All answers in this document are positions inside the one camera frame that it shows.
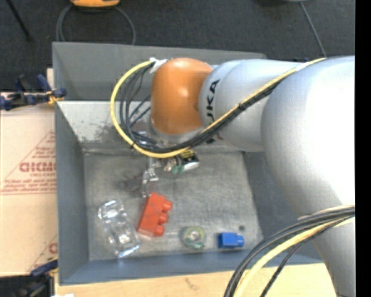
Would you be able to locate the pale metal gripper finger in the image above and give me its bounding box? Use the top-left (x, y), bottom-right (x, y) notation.
top-left (147, 158), bottom-right (160, 183)
top-left (140, 170), bottom-right (154, 199)

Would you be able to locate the red toy brick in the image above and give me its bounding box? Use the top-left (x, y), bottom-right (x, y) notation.
top-left (136, 192), bottom-right (174, 238)

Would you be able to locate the grey metal bin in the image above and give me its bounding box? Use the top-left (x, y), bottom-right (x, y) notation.
top-left (51, 41), bottom-right (328, 286)

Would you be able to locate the clear glass object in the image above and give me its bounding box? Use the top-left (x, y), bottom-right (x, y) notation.
top-left (97, 199), bottom-right (142, 259)

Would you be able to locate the green round disc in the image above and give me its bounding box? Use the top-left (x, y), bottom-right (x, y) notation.
top-left (181, 225), bottom-right (207, 251)

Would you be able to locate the blue small block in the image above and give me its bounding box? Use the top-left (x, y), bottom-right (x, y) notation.
top-left (216, 231), bottom-right (245, 250)

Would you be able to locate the brown cardboard board, red print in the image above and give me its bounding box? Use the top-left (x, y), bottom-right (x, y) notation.
top-left (0, 68), bottom-right (59, 278)

